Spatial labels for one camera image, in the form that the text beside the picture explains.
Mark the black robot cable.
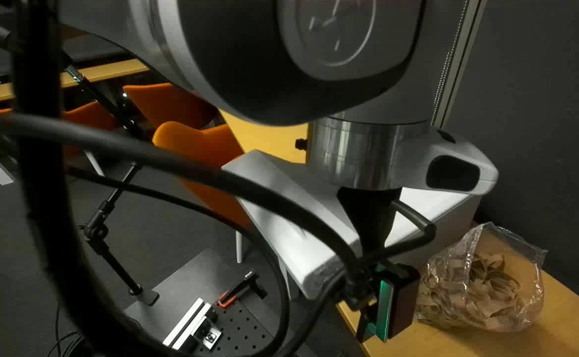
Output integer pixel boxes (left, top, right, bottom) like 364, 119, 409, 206
0, 111, 439, 357

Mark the orange chair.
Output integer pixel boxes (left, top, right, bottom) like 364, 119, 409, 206
152, 121, 255, 230

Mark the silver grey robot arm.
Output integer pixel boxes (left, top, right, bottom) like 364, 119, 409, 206
60, 0, 499, 339

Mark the black camera tripod stand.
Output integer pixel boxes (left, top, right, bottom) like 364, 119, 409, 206
82, 188, 159, 305

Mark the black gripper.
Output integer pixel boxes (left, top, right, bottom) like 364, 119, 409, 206
356, 263, 421, 341

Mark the clear bag of rubber bands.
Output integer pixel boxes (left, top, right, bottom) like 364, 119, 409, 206
417, 222, 548, 333

